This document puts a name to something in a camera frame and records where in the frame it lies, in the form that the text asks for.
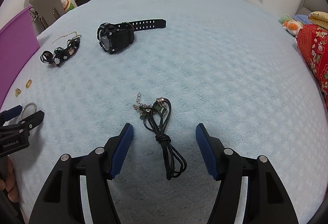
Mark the red printed quilt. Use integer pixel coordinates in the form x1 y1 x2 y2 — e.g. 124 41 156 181
297 25 328 110

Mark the person's left hand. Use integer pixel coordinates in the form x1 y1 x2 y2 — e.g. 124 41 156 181
0 156 20 202

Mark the blue soft pillow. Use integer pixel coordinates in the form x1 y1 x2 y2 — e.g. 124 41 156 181
292 14 312 25

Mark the grey padded chair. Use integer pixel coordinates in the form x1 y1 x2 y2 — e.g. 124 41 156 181
29 0 64 29

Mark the white and orange plush toy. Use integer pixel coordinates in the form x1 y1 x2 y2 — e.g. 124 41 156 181
283 19 304 35

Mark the small silver bangle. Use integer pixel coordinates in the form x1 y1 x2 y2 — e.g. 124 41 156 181
20 102 38 120

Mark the grey upholstered headboard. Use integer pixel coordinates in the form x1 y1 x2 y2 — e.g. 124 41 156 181
295 0 324 16

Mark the purple plastic basin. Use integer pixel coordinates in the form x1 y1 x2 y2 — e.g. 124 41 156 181
0 6 40 109

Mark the thin gold chain necklace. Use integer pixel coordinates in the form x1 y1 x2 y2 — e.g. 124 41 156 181
52 31 79 44

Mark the black cord necklace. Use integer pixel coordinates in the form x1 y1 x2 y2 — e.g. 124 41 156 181
132 92 187 180

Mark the yellow knitted blanket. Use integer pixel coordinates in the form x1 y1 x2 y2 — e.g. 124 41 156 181
308 11 328 26

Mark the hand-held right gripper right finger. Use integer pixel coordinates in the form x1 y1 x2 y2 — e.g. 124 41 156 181
195 123 299 224

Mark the black digital wristwatch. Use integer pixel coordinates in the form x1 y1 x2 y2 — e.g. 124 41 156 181
97 18 166 55

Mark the green plush toy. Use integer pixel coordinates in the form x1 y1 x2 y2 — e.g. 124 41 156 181
279 15 295 25

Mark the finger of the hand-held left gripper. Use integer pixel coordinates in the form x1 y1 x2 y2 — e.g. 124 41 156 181
18 110 45 133
0 105 23 124

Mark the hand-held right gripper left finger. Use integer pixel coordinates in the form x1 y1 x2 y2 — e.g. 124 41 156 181
28 123 134 224

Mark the light blue fleece blanket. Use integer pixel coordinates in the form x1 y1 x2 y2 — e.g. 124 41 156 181
0 0 327 224

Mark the black printed lanyard strap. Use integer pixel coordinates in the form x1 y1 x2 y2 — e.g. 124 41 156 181
40 35 82 68

